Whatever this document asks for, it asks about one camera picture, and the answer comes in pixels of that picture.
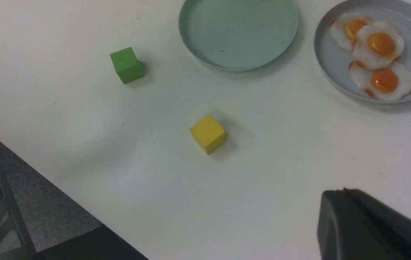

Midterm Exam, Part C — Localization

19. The green cube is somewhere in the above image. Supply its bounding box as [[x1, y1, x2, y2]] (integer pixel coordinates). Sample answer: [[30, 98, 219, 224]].
[[110, 47, 145, 84]]

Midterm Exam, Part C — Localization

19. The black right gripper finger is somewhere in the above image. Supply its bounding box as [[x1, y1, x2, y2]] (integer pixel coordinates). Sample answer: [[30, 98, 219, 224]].
[[316, 188, 411, 260]]

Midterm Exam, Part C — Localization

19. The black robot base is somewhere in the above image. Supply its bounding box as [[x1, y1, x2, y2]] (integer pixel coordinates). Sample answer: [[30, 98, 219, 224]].
[[0, 123, 150, 260]]

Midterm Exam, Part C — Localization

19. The grey egg plate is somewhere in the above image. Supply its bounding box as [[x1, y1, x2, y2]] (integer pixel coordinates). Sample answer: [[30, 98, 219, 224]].
[[314, 0, 411, 105]]

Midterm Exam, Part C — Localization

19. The mint green centre plate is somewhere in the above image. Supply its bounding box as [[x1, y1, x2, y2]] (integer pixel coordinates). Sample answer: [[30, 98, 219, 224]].
[[178, 0, 299, 72]]

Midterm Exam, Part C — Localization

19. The yellow cube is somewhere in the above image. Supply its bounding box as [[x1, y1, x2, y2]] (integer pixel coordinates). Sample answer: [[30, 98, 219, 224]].
[[189, 115, 228, 155]]

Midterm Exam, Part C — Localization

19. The fried egg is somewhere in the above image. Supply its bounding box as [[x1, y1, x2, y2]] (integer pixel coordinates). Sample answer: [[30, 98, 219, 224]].
[[352, 21, 405, 69], [329, 13, 374, 52], [349, 61, 411, 102]]

